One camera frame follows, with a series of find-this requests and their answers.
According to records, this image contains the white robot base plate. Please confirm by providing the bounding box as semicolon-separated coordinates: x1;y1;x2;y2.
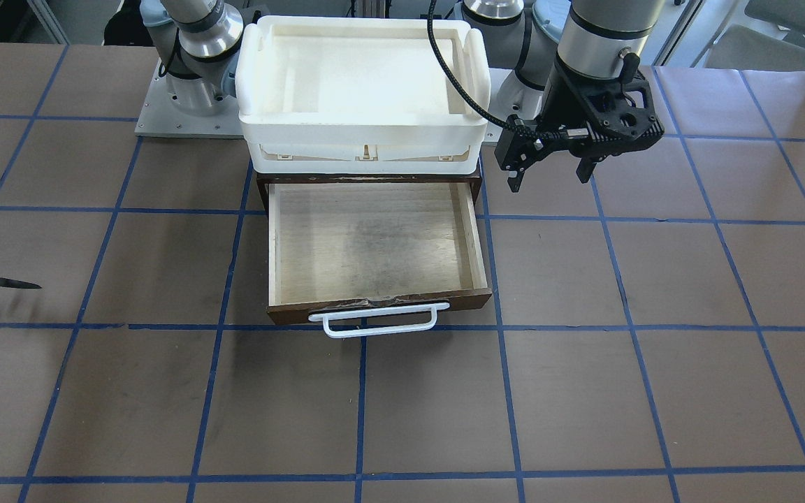
135;63;243;139

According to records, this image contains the light wooden drawer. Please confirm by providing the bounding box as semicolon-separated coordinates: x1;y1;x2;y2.
266;180;492;324

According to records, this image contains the white drawer handle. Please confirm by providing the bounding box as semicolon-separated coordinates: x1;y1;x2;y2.
307;300;451;340

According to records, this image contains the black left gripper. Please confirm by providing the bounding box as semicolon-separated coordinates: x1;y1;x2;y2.
496;59;665;194

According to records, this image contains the white plastic crate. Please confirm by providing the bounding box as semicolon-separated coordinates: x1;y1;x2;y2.
235;15;490;175

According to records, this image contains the black braided cable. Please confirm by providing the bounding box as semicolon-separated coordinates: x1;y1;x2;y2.
426;0;515;131

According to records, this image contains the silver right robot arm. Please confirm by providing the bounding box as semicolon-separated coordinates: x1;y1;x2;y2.
140;1;593;176

